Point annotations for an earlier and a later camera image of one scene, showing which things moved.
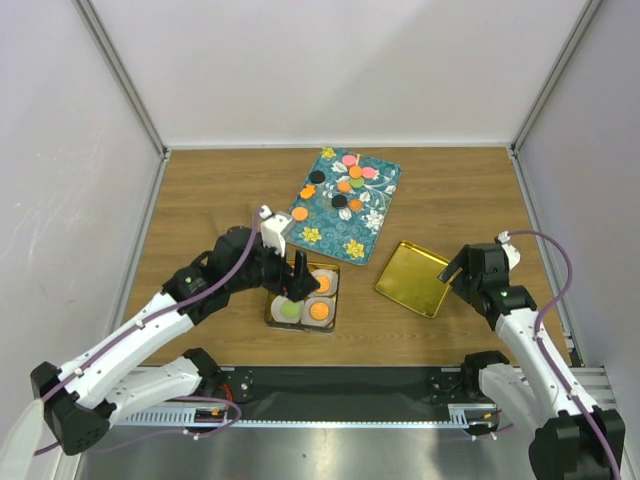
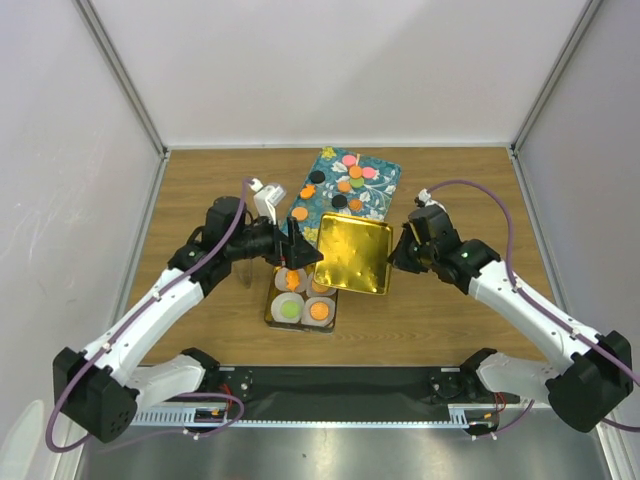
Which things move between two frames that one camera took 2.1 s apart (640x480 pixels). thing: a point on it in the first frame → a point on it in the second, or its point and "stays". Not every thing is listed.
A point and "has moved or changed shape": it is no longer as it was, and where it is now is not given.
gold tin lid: x=411 y=280 → x=353 y=253
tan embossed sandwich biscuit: x=324 y=284 stays
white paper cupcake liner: x=284 y=310 stays
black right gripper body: x=464 y=285 → x=410 y=256
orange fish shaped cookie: x=308 y=191 has moved or changed shape
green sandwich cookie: x=289 y=309 stays
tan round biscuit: x=318 y=311 stays
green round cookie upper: x=357 y=183 stays
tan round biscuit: x=299 y=214 stays
